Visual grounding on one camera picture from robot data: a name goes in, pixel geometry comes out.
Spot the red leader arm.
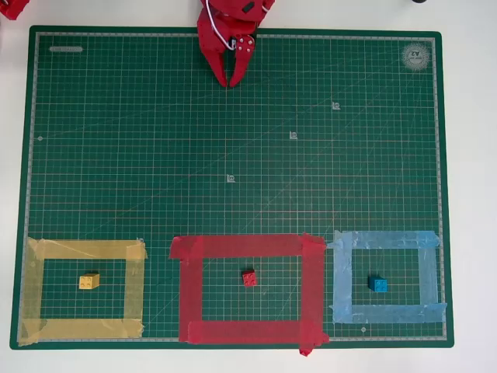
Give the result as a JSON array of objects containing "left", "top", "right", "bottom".
[{"left": 0, "top": 0, "right": 30, "bottom": 21}]

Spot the red lego brick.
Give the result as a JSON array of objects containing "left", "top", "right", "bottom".
[{"left": 242, "top": 267, "right": 260, "bottom": 288}]

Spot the red tape square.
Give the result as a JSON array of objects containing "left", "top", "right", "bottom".
[{"left": 169, "top": 232, "right": 331, "bottom": 357}]

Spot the blue tape square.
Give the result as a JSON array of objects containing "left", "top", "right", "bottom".
[{"left": 325, "top": 229, "right": 448, "bottom": 325}]

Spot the yellow lego brick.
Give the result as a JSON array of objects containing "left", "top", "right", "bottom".
[{"left": 78, "top": 273, "right": 101, "bottom": 291}]

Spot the blue lego brick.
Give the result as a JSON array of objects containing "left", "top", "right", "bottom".
[{"left": 367, "top": 274, "right": 388, "bottom": 293}]

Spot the yellow tape square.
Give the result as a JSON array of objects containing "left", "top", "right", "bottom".
[{"left": 17, "top": 236, "right": 149, "bottom": 347}]

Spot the green cutting mat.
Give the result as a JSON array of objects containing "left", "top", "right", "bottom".
[{"left": 9, "top": 25, "right": 455, "bottom": 350}]

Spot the white servo cable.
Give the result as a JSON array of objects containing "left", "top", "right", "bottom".
[{"left": 204, "top": 0, "right": 238, "bottom": 51}]

